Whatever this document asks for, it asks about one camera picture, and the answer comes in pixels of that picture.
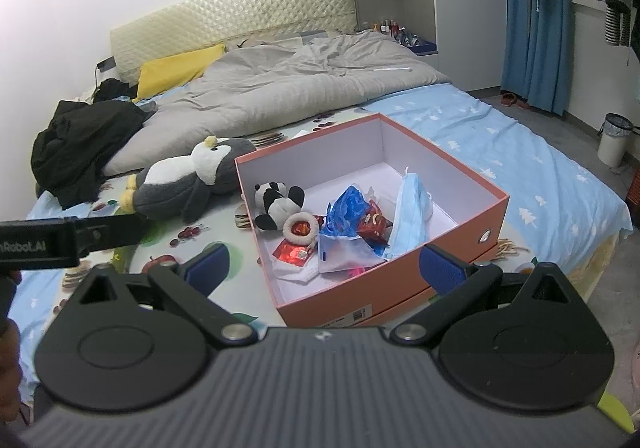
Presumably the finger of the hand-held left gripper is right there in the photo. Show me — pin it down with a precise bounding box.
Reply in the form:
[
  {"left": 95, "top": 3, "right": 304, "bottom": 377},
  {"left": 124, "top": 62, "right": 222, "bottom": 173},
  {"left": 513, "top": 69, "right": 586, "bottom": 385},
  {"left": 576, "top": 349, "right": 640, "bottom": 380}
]
[{"left": 75, "top": 213, "right": 153, "bottom": 255}]

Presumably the white fuzzy hair tie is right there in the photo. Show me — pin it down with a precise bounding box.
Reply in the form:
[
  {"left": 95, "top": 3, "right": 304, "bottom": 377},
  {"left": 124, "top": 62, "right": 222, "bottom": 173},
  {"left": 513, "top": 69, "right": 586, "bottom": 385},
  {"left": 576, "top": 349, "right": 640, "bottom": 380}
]
[{"left": 282, "top": 211, "right": 320, "bottom": 245}]

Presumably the red printed snack packet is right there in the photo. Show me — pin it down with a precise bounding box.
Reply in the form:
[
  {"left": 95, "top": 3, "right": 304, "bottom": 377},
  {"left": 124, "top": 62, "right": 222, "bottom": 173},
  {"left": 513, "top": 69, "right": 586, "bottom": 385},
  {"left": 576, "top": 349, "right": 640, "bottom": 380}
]
[{"left": 357, "top": 200, "right": 393, "bottom": 241}]

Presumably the person's left hand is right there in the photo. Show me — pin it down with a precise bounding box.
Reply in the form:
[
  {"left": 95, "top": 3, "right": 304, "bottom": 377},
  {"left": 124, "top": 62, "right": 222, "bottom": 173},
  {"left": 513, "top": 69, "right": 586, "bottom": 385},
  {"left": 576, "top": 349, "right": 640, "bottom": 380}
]
[{"left": 0, "top": 318, "right": 24, "bottom": 426}]

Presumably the cream quilted headboard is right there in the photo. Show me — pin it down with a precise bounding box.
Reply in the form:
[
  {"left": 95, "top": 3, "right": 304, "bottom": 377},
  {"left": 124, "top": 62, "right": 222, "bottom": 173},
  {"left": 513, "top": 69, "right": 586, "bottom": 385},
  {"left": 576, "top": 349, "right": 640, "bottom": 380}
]
[{"left": 110, "top": 0, "right": 358, "bottom": 84}]

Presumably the yellow pillow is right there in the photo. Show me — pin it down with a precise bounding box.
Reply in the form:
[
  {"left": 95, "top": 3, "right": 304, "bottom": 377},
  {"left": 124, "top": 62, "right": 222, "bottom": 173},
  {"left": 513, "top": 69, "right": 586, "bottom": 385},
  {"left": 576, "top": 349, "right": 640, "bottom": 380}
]
[{"left": 136, "top": 43, "right": 227, "bottom": 101}]

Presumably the white knitted cloth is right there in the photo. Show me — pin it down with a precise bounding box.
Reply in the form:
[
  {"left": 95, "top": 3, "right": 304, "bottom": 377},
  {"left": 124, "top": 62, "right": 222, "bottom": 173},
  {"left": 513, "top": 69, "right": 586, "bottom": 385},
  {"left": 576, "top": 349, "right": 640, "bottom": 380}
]
[{"left": 272, "top": 258, "right": 321, "bottom": 284}]

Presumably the blue plastic bag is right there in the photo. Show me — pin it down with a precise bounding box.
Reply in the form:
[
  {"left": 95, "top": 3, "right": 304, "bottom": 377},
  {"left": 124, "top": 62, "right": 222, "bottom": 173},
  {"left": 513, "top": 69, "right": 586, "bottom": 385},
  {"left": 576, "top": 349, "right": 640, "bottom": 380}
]
[{"left": 320, "top": 184, "right": 373, "bottom": 236}]

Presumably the hanging striped garment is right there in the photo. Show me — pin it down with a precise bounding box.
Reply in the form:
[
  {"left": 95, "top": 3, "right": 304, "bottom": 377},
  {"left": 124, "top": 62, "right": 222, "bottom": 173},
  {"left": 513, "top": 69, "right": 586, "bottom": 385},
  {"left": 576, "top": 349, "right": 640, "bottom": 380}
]
[{"left": 604, "top": 0, "right": 632, "bottom": 46}]

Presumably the light blue star bedsheet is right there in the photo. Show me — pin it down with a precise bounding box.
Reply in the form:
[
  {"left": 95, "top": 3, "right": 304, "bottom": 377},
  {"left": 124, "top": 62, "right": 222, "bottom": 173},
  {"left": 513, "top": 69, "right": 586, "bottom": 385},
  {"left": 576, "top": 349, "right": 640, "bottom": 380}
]
[{"left": 15, "top": 83, "right": 635, "bottom": 324}]

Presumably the blue face mask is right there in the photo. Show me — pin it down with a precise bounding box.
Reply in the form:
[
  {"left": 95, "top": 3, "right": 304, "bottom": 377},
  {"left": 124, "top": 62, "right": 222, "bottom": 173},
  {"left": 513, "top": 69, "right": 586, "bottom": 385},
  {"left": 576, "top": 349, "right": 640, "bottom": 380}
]
[{"left": 382, "top": 167, "right": 435, "bottom": 261}]

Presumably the blue tray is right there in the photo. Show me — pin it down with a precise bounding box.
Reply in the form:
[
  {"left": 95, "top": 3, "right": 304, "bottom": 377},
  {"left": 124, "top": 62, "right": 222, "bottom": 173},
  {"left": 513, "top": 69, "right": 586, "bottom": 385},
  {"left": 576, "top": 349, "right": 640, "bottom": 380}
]
[{"left": 400, "top": 28, "right": 440, "bottom": 54}]

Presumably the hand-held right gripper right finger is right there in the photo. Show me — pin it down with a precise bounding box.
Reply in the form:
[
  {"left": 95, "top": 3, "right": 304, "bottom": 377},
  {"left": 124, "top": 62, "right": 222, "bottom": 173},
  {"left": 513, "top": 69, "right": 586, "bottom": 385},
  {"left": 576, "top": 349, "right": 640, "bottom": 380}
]
[{"left": 390, "top": 243, "right": 586, "bottom": 350}]

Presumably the blue curtain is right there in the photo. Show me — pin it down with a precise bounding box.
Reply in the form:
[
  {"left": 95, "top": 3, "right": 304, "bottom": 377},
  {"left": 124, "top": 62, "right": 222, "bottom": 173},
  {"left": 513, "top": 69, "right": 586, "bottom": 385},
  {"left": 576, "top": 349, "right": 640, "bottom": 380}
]
[{"left": 501, "top": 0, "right": 573, "bottom": 116}]

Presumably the orange cardboard box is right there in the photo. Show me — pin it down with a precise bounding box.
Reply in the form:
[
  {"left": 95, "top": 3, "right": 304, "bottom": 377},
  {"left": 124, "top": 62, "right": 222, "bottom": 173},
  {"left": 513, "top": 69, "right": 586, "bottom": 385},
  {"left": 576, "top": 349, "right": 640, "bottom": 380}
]
[{"left": 234, "top": 113, "right": 511, "bottom": 328}]

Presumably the grey duvet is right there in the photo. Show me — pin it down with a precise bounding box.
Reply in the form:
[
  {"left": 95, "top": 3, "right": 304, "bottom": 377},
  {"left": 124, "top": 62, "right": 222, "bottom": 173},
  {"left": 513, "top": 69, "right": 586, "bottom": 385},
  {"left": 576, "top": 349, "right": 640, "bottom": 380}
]
[{"left": 102, "top": 28, "right": 451, "bottom": 176}]

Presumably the black clothing pile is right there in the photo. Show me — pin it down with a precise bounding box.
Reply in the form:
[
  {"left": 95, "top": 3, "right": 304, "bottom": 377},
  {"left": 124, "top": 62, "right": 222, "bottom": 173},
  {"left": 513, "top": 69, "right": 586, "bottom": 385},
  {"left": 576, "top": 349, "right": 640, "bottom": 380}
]
[{"left": 31, "top": 78, "right": 158, "bottom": 209}]

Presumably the white trash bin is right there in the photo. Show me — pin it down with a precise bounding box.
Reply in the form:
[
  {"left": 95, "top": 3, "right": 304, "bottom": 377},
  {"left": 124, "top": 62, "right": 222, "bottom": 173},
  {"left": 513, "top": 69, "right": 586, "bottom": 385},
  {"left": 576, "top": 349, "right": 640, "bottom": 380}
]
[{"left": 597, "top": 113, "right": 636, "bottom": 168}]

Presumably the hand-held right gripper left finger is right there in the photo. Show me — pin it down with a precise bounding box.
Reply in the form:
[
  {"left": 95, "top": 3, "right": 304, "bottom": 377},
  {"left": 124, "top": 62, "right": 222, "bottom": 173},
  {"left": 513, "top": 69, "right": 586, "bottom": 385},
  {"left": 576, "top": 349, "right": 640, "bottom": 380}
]
[{"left": 67, "top": 242, "right": 258, "bottom": 350}]

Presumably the red foil packet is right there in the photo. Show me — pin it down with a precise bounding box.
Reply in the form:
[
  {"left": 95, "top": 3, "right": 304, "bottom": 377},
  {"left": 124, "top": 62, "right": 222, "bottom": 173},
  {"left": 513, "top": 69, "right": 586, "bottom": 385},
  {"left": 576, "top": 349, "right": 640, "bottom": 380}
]
[{"left": 272, "top": 240, "right": 313, "bottom": 269}]

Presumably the small panda plush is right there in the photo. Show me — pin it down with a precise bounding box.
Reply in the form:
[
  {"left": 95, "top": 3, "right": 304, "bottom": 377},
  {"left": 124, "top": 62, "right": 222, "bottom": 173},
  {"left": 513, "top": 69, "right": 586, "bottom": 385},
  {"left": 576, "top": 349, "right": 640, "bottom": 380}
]
[{"left": 254, "top": 181, "right": 306, "bottom": 232}]

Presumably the grey white penguin plush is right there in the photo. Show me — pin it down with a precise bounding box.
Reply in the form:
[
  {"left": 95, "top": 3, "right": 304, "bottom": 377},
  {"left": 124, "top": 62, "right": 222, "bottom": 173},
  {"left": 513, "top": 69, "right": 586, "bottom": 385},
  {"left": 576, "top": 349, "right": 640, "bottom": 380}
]
[{"left": 120, "top": 135, "right": 258, "bottom": 224}]

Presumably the white built-in cabinet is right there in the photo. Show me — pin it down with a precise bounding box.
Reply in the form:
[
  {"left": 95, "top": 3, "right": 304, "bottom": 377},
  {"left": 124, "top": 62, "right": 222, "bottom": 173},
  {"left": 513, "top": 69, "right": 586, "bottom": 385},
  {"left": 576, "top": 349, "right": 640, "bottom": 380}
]
[{"left": 346, "top": 0, "right": 508, "bottom": 94}]

